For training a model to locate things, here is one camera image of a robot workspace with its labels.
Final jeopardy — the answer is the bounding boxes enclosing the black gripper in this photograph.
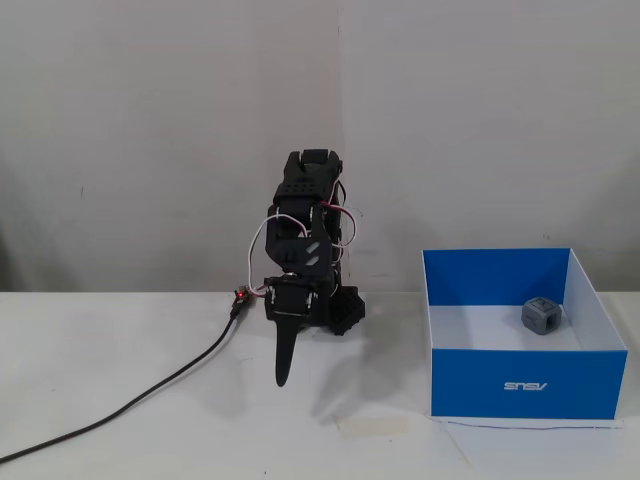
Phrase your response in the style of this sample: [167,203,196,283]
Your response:
[264,275,320,389]

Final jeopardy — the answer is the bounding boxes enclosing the gray cube block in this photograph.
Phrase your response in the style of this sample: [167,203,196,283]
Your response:
[520,295,564,338]

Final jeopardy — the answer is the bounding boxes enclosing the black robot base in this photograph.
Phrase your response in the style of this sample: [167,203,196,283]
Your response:
[327,284,367,337]

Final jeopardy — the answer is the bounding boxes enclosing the blue and white cardboard box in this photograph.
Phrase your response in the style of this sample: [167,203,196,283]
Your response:
[421,246,629,421]

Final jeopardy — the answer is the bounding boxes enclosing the clear tape strip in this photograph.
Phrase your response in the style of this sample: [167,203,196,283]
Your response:
[336,416,412,439]

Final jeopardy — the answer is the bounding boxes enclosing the white paper sheet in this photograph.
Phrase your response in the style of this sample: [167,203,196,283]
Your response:
[432,417,640,480]

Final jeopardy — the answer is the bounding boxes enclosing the white gripper servo cable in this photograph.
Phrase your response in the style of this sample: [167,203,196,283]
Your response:
[246,213,312,297]

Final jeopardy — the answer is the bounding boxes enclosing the red white arm servo cable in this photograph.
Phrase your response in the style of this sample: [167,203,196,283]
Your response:
[319,177,362,250]

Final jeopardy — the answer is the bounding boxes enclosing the black power cable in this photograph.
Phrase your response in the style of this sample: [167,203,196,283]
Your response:
[0,299,242,464]

